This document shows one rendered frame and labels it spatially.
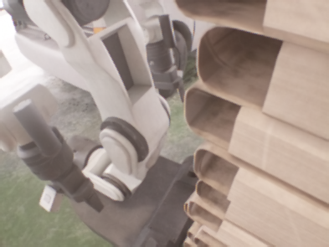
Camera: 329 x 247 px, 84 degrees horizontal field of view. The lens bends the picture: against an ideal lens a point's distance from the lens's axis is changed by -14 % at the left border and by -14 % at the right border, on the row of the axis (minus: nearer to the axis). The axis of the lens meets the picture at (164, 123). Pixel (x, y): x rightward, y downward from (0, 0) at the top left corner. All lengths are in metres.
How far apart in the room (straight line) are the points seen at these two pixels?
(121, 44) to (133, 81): 0.10
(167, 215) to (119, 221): 0.20
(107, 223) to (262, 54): 0.85
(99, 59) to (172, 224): 0.66
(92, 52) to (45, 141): 0.17
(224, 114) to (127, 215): 0.78
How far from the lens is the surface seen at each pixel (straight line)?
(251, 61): 0.17
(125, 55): 0.52
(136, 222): 0.90
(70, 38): 0.41
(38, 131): 0.36
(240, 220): 0.21
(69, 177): 0.44
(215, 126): 0.17
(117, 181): 0.79
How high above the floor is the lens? 1.00
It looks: 43 degrees down
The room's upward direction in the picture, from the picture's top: 4 degrees counter-clockwise
